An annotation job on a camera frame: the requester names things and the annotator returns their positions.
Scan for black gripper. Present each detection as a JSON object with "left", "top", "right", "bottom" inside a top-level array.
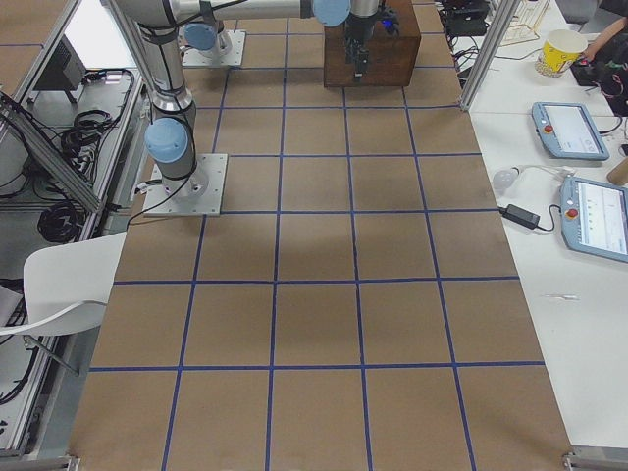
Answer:
[{"left": 344, "top": 13, "right": 370, "bottom": 79}]

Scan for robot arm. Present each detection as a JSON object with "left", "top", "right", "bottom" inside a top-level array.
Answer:
[
  {"left": 183, "top": 23, "right": 233, "bottom": 56},
  {"left": 112, "top": 0, "right": 387, "bottom": 128}
]

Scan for dark wooden drawer cabinet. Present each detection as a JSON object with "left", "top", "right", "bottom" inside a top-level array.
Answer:
[{"left": 323, "top": 1, "right": 421, "bottom": 87}]

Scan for white light bulb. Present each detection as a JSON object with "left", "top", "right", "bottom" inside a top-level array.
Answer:
[{"left": 492, "top": 167, "right": 520, "bottom": 193}]

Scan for yellow popcorn bucket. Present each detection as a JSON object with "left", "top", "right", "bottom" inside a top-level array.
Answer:
[{"left": 535, "top": 29, "right": 588, "bottom": 79}]

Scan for black power adapter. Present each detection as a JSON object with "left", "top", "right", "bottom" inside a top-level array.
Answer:
[{"left": 498, "top": 204, "right": 540, "bottom": 230}]

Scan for far teach pendant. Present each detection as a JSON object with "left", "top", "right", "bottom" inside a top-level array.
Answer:
[{"left": 531, "top": 102, "right": 610, "bottom": 161}]

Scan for teach pendant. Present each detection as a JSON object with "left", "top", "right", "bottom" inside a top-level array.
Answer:
[
  {"left": 531, "top": 102, "right": 610, "bottom": 161},
  {"left": 560, "top": 177, "right": 627, "bottom": 263}
]

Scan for near teach pendant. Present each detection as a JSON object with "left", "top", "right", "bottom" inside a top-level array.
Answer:
[{"left": 560, "top": 177, "right": 627, "bottom": 263}]

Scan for cardboard tube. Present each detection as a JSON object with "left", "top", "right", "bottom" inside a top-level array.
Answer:
[{"left": 606, "top": 158, "right": 628, "bottom": 186}]

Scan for white chair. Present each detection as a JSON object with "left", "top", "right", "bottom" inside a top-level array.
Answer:
[{"left": 1, "top": 232, "right": 127, "bottom": 337}]

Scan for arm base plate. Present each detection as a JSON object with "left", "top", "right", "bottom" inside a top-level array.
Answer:
[
  {"left": 179, "top": 29, "right": 246, "bottom": 69},
  {"left": 143, "top": 153, "right": 228, "bottom": 217}
]

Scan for aluminium frame post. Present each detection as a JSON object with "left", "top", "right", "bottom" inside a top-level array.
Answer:
[{"left": 459, "top": 0, "right": 519, "bottom": 111}]

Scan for gold wire rack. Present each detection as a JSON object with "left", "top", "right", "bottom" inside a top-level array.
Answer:
[{"left": 500, "top": 0, "right": 550, "bottom": 46}]

